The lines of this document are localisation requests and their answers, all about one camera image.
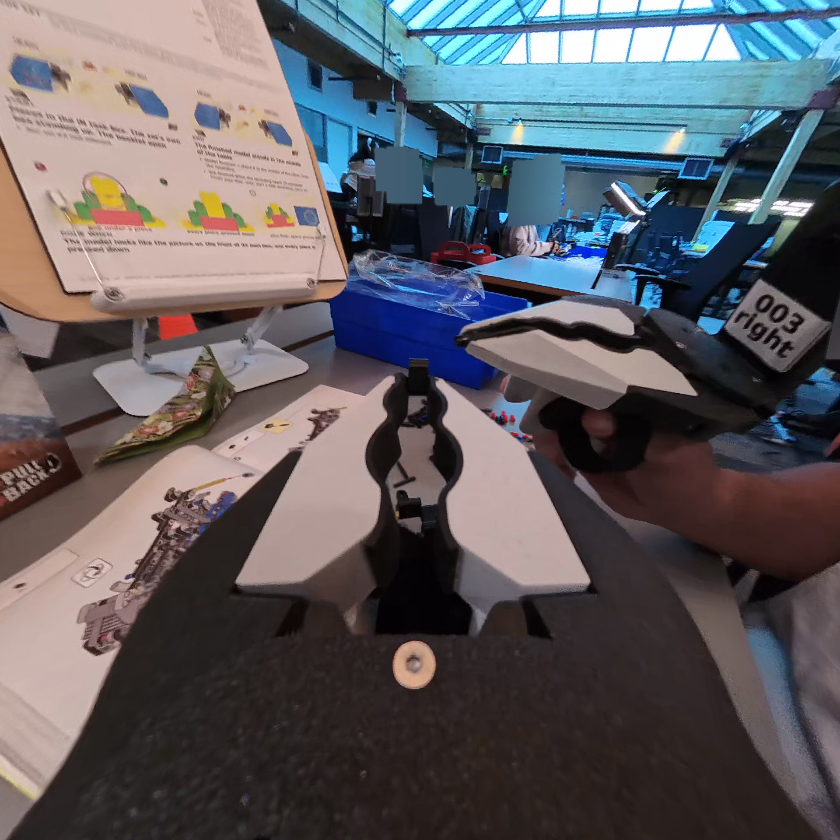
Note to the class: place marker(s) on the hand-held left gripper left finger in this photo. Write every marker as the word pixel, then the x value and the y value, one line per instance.
pixel 308 518

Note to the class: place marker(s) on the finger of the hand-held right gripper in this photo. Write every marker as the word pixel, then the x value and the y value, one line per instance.
pixel 577 364
pixel 564 316

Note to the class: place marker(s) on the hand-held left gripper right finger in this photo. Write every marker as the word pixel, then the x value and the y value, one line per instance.
pixel 518 518

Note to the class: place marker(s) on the pile of small lego pins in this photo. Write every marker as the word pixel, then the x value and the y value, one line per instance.
pixel 508 420

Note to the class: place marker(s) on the small black lego connector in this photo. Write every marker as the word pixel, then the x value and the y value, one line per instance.
pixel 418 377

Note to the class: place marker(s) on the lego instruction booklet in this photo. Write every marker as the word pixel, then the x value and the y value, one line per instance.
pixel 79 590

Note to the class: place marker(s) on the person's right forearm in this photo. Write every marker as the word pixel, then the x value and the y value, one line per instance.
pixel 774 518

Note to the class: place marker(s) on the black lego connector with yellow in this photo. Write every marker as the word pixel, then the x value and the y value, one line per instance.
pixel 417 513

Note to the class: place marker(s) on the lego set box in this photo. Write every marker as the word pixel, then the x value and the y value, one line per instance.
pixel 33 459

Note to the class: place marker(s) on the person's right hand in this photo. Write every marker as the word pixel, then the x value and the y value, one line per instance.
pixel 676 472

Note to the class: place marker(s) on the background work table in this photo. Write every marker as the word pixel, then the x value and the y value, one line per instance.
pixel 544 275

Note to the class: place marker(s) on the red plastic carrier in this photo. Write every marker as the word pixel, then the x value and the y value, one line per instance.
pixel 459 253

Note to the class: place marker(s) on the clear plastic bag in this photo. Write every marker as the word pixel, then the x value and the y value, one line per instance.
pixel 413 275

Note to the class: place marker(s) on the blue plastic bin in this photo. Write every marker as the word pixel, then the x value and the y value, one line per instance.
pixel 407 341

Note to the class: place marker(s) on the floral origami paper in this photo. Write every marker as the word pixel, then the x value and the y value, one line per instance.
pixel 177 413

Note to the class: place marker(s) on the orange object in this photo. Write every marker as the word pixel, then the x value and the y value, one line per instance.
pixel 177 326

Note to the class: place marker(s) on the instruction sheet on stand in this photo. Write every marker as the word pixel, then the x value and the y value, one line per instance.
pixel 26 262

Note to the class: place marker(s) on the printed instruction sheet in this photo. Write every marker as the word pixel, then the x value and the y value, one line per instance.
pixel 164 131

